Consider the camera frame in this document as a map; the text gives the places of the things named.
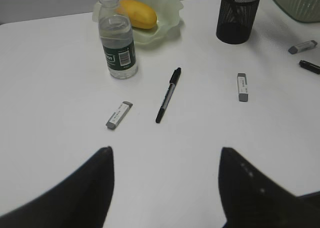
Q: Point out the grey white eraser middle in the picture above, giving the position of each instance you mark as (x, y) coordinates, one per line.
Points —
(242, 87)

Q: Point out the black mesh pen holder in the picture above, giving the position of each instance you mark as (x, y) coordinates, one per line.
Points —
(235, 20)

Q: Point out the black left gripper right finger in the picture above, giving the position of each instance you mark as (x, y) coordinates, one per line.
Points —
(251, 199)

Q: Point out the clear plastic water bottle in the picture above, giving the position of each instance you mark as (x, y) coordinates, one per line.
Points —
(116, 35)

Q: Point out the black marker pen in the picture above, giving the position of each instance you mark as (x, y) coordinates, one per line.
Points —
(172, 84)
(235, 12)
(310, 66)

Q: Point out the grey white eraser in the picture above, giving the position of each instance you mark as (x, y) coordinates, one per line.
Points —
(308, 45)
(118, 115)
(242, 87)

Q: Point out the pale green wavy plate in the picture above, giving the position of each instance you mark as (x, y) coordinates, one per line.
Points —
(167, 13)

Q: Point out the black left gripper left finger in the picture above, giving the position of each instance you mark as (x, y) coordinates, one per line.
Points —
(81, 200)

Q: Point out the yellow mango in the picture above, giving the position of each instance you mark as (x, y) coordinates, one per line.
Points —
(141, 16)

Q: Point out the grey white eraser left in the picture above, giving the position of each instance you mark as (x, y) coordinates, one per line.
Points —
(118, 115)

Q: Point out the grey white eraser right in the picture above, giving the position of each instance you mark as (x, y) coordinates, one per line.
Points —
(308, 45)

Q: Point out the pale green plastic basket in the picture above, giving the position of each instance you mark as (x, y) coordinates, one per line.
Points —
(305, 11)

